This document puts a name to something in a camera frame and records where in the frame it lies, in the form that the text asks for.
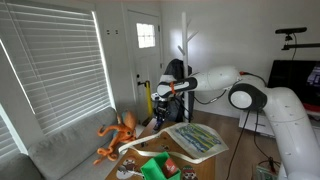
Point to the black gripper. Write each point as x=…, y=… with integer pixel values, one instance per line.
x=162, y=107

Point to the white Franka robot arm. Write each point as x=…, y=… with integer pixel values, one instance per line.
x=290, y=113

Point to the yellow bat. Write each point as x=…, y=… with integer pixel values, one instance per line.
x=149, y=100

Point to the light wooden table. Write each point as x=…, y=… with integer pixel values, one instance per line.
x=156, y=147

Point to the white printed tote bag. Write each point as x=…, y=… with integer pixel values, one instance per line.
x=196, y=136

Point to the orange octopus plush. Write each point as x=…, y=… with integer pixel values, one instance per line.
x=121, y=133

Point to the red card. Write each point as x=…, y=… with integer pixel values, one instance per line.
x=170, y=166

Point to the green plastic box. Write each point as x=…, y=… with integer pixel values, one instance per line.
x=151, y=169

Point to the dark hanging jacket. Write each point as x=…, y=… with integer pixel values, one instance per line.
x=175, y=68

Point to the white door with window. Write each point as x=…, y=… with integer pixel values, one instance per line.
x=146, y=63

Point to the cartoon figure sticker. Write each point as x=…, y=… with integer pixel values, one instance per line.
x=128, y=166
x=189, y=173

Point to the white coat rack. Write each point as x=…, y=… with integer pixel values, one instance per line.
x=184, y=40

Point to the white television cabinet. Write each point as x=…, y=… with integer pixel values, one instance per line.
x=256, y=125

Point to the grey sofa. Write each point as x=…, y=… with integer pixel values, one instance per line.
x=66, y=146

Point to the wide white window blind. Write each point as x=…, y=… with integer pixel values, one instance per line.
x=56, y=66

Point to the greenish electronics box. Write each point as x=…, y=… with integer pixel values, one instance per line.
x=266, y=173

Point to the black television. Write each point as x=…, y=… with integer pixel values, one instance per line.
x=293, y=83

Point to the narrow white window blind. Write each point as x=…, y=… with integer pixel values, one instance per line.
x=6, y=140

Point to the black stereo camera bar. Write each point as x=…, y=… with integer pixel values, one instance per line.
x=290, y=30

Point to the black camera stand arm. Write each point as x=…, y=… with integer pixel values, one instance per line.
x=300, y=46

